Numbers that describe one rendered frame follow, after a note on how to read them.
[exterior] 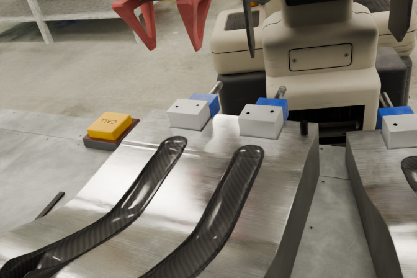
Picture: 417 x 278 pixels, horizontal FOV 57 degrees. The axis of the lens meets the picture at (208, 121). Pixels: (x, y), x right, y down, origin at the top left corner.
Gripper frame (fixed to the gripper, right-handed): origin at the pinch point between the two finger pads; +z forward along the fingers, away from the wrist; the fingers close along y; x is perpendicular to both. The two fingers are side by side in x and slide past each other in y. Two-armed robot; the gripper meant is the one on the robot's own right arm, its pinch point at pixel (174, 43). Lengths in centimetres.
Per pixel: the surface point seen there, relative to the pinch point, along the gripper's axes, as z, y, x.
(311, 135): 11.9, 17.6, -0.8
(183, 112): 9.3, 0.4, -2.1
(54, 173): 21.2, -25.3, -7.1
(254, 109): 9.3, 10.0, 0.0
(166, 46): 98, -151, 222
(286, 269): 18.6, 17.8, -15.9
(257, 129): 10.7, 11.1, -2.3
